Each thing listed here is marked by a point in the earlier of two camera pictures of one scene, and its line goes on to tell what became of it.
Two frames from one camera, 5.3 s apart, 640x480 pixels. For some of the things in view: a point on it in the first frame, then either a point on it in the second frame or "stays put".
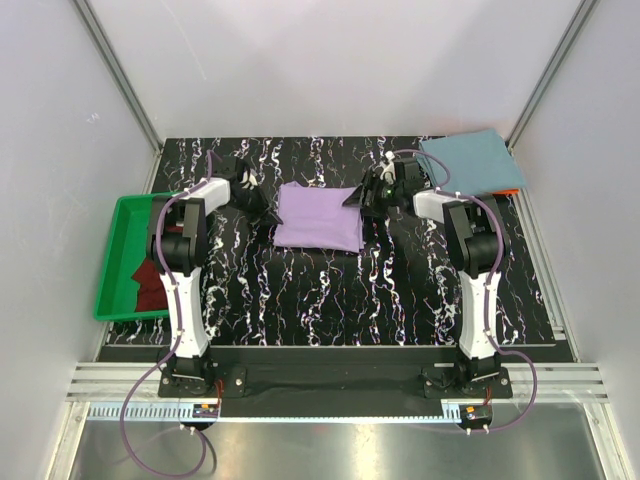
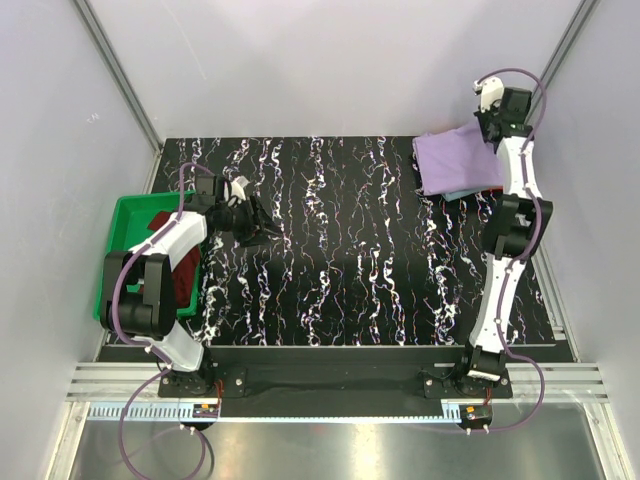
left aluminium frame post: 125,83 stays put
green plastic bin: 126,250 stays put
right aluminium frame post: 582,12 stays put
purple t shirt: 315,217 → 457,159
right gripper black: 371,182 → 480,117
